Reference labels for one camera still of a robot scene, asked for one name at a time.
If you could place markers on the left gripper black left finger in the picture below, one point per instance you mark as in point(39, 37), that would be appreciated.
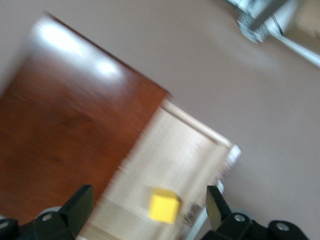
point(57, 225)

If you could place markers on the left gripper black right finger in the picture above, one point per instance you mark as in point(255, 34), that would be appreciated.
point(235, 227)

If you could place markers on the yellow block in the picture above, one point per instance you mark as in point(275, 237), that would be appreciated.
point(163, 207)

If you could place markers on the red-brown wooden cabinet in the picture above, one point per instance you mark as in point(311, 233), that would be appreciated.
point(62, 125)

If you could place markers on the grey metal clamp bracket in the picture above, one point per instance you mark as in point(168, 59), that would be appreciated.
point(252, 30)

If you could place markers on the white table frame rail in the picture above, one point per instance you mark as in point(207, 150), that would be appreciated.
point(300, 51)

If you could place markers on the brown table cover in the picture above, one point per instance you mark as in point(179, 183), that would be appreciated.
point(225, 75)

